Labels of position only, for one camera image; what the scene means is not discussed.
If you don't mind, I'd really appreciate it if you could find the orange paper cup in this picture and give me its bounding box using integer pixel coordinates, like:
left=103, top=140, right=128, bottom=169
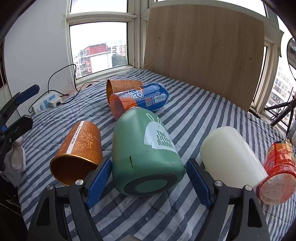
left=106, top=79, right=143, bottom=103
left=50, top=120, right=103, bottom=186

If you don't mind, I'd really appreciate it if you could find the white gloved left hand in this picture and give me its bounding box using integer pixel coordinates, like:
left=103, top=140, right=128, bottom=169
left=1, top=137, right=26, bottom=187

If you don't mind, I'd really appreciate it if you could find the cream white plastic cup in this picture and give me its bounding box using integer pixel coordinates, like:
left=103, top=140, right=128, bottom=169
left=200, top=126, right=268, bottom=188

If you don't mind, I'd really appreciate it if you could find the orange paper cup far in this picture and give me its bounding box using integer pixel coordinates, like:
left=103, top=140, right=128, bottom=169
left=106, top=79, right=143, bottom=103

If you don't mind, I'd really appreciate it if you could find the white power strip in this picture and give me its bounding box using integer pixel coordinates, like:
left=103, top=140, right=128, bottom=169
left=32, top=91, right=62, bottom=113

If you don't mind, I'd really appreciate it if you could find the green rabbit thermos cup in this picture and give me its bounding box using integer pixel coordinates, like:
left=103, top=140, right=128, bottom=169
left=112, top=108, right=185, bottom=197

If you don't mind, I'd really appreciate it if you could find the wooden board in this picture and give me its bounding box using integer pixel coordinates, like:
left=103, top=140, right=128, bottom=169
left=144, top=5, right=264, bottom=110

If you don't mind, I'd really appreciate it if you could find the ring light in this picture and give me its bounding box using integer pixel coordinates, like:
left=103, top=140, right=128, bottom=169
left=287, top=38, right=296, bottom=79

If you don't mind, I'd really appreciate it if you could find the orange paper cup near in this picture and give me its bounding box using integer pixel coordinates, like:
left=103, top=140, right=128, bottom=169
left=50, top=120, right=103, bottom=186

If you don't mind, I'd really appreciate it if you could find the red clear plastic bottle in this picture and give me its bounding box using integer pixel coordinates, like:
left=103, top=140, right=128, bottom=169
left=259, top=140, right=295, bottom=205

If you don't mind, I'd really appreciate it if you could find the black tripod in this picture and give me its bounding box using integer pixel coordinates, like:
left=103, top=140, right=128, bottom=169
left=264, top=84, right=295, bottom=134

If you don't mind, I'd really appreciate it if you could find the black cable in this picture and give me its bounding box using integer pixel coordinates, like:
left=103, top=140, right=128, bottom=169
left=28, top=64, right=100, bottom=114

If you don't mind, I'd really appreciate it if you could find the blue orange snack can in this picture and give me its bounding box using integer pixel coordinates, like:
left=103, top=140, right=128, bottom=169
left=109, top=83, right=170, bottom=120

